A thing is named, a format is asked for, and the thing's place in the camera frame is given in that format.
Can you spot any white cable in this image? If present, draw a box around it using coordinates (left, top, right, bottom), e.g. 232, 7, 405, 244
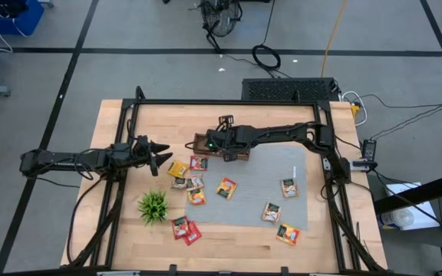
341, 90, 368, 127

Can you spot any black floor fan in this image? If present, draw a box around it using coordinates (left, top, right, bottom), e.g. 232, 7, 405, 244
199, 0, 244, 38

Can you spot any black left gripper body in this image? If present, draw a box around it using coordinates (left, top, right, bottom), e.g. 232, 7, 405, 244
128, 134, 159, 177

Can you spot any black perforated computer tower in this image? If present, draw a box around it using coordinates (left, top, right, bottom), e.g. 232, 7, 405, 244
241, 77, 340, 103

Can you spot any grey woven placemat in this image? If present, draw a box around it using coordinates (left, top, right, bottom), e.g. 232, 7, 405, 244
184, 141, 309, 230

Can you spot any black controller box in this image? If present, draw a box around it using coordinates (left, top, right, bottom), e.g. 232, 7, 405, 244
361, 138, 378, 173

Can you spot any yellow hanging cable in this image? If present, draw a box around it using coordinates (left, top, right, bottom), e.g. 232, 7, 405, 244
319, 0, 348, 77

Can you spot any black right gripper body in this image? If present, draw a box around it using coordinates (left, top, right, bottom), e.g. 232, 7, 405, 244
205, 113, 252, 163

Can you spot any orange tea packet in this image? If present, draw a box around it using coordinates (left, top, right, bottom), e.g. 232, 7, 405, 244
215, 176, 239, 201
275, 222, 302, 247
187, 187, 208, 206

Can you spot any yellow tea packet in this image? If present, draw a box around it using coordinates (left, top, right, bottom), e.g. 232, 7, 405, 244
167, 159, 190, 179

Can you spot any black metal stand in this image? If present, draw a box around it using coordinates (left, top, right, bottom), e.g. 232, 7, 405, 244
373, 90, 442, 276

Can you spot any black hanging cable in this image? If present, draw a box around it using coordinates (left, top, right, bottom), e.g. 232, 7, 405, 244
251, 0, 282, 72

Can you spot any wooden three-compartment tea box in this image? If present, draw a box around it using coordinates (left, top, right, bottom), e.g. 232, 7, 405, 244
193, 132, 252, 162

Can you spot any white box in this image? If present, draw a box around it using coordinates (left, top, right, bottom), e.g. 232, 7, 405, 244
378, 182, 441, 232

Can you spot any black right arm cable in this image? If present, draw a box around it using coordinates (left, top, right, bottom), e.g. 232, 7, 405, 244
184, 138, 209, 152

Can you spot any green plant in white pot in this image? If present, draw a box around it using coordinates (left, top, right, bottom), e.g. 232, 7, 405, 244
136, 188, 170, 227

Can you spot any blue plastic bin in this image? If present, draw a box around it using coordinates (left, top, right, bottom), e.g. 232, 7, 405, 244
0, 0, 45, 37

